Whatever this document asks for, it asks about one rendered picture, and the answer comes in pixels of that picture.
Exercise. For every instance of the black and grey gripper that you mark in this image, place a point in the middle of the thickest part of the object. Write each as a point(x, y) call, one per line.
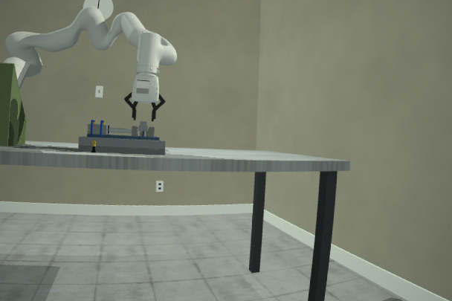
point(152, 97)

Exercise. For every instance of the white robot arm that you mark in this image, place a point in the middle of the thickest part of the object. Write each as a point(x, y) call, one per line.
point(153, 50)

